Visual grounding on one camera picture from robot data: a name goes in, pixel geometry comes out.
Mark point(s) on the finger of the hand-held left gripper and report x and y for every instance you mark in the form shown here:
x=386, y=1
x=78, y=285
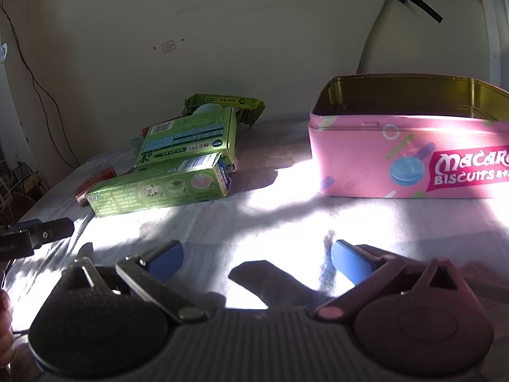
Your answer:
x=53, y=231

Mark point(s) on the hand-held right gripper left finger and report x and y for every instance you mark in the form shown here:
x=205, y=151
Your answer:
x=167, y=260

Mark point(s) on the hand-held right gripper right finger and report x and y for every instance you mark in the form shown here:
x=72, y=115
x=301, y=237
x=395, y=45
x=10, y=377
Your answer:
x=350, y=260

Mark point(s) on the long green cardboard box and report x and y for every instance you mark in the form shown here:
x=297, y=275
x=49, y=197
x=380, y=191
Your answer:
x=159, y=191

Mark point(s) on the pink biscuit tin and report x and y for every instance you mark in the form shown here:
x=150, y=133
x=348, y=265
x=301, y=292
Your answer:
x=358, y=159

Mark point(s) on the wide green cardboard box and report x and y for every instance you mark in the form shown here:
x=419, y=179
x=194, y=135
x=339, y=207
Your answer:
x=187, y=139

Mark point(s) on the green foil packet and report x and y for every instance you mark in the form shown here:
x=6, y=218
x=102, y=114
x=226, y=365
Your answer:
x=238, y=103

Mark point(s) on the person's left hand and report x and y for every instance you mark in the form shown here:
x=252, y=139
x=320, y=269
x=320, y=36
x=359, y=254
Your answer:
x=4, y=338

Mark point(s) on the red cardboard box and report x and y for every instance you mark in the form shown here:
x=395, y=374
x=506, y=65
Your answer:
x=95, y=183

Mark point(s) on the white bed sheet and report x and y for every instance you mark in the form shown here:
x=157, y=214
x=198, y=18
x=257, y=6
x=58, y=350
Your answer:
x=258, y=223

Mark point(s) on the white round object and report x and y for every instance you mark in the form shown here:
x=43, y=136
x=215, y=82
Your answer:
x=208, y=109

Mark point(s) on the dark metal frame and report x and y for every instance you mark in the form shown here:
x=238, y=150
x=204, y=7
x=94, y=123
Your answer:
x=20, y=183

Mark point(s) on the white wall hook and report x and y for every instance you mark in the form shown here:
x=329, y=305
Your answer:
x=3, y=52

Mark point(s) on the pink outlined wall sticker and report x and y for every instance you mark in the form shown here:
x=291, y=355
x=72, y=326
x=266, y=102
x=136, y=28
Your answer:
x=169, y=46

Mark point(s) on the white window frame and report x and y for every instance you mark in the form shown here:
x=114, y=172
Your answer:
x=493, y=28

